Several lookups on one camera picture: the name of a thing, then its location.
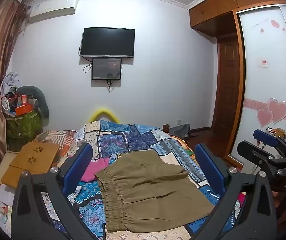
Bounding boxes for small black monitor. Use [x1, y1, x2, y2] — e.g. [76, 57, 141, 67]
[91, 58, 122, 81]

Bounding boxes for yellow curved tube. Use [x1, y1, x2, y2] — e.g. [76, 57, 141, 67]
[87, 107, 119, 123]

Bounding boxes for black television cable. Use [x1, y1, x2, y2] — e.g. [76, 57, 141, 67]
[79, 44, 93, 73]

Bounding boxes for green fabric basket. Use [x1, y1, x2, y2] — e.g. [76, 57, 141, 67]
[5, 109, 43, 153]

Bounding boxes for brown wooden door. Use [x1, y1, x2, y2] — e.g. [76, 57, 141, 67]
[212, 34, 245, 135]

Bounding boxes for white heart-print sliding wardrobe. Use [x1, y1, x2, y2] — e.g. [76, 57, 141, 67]
[227, 4, 286, 165]

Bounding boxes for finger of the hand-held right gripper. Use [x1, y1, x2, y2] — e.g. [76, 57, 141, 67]
[237, 141, 286, 173]
[254, 129, 286, 155]

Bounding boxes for black wall television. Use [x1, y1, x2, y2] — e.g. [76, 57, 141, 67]
[80, 27, 136, 58]

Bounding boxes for orange fleece blanket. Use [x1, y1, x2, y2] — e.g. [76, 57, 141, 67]
[170, 135, 196, 157]

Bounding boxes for grey curved pillow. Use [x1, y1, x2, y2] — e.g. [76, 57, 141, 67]
[16, 86, 50, 118]

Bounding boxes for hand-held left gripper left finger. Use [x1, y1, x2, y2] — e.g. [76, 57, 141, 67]
[11, 142, 106, 240]

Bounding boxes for grey bag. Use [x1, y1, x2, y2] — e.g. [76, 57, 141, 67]
[169, 124, 191, 139]

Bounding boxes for blue patchwork blanket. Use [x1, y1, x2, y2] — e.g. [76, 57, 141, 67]
[36, 120, 241, 240]

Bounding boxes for striped orange white cloth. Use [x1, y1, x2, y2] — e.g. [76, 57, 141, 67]
[36, 130, 77, 150]

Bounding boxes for white air conditioner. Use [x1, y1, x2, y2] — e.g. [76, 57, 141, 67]
[28, 0, 79, 23]

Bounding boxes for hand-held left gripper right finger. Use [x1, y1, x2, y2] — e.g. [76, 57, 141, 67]
[183, 144, 277, 240]

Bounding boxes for white clothing pile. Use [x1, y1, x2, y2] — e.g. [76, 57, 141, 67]
[1, 72, 23, 93]

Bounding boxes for wooden overhead cabinets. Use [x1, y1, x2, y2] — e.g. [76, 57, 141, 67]
[189, 0, 286, 30]

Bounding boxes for wooden lap table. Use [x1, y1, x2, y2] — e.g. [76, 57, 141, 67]
[1, 141, 61, 189]

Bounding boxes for olive green pants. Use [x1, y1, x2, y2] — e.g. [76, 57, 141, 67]
[94, 149, 216, 233]

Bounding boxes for pink cloth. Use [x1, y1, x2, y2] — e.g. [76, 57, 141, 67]
[80, 157, 111, 183]

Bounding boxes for orange box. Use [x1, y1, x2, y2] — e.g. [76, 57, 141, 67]
[15, 104, 33, 116]

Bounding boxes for black monitor cable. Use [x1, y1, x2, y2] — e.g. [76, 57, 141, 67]
[107, 70, 122, 92]

